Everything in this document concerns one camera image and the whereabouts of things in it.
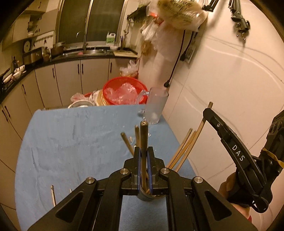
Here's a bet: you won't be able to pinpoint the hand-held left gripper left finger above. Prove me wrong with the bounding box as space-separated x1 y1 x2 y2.
28 147 142 231

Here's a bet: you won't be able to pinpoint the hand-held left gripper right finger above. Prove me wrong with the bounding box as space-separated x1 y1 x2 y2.
146 146 259 231

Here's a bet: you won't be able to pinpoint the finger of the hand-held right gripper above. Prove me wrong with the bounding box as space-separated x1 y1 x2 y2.
203 108 262 178

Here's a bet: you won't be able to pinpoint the dark round chopstick holder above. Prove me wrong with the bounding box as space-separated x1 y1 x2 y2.
136 189 167 201

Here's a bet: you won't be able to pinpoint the group of wooden chopsticks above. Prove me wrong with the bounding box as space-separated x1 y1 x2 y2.
51 125 198 206

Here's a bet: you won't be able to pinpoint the single dark-tipped chopstick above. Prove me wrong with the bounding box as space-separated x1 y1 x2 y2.
140 121 149 194

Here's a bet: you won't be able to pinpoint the person's right hand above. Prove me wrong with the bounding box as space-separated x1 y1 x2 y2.
218 172 252 222

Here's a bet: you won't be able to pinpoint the clear glass mug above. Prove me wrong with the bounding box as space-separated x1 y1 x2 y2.
136 87 169 125

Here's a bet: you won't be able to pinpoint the blue towel table cover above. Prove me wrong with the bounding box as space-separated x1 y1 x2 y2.
14 104 198 231

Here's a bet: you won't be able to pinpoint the clear plastic bag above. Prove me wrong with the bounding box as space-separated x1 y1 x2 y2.
106 83 142 104

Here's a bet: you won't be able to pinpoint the metal bowl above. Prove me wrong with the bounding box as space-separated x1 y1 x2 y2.
68 100 94 109

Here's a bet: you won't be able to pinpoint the red plastic basket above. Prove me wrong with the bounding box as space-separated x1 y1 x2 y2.
102 77 149 105

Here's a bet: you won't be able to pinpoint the white plastic bag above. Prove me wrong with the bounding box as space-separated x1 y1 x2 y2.
120 60 139 78

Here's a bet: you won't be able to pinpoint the beige base kitchen cabinets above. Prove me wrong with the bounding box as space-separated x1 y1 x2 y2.
0 57 138 191

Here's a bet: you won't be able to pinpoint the wooden cutting board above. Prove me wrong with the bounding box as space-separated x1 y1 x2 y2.
113 51 138 58

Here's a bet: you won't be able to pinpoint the chrome faucet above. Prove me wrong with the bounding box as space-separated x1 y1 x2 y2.
76 31 88 52

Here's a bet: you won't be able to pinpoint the hanging plastic bags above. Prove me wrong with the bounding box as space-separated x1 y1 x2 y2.
141 0 208 58

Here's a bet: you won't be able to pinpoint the black kitchen countertop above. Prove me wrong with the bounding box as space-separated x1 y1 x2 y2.
0 52 138 105

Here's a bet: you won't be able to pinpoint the brown cooking pot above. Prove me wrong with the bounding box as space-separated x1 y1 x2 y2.
51 41 66 56

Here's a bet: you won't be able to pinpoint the stacked white small bowls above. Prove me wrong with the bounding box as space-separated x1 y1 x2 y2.
12 65 27 78

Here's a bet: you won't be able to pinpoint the metal countertop appliance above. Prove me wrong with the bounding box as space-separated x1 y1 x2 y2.
23 48 43 65

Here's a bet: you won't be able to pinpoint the kitchen window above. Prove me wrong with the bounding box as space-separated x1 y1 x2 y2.
54 0 129 48

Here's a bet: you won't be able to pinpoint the beige upper kitchen cabinets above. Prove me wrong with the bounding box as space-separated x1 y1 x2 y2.
2 0 60 50

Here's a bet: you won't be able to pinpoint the black power cable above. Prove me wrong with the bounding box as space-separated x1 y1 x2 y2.
164 29 196 88

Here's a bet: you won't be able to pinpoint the wall socket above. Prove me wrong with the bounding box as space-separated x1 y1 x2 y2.
180 31 198 65

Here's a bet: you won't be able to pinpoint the black wall clamp mount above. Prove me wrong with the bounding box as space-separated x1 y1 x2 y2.
230 0 251 41

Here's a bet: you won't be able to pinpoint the wall rack shelf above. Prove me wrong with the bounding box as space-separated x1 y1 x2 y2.
127 7 148 23

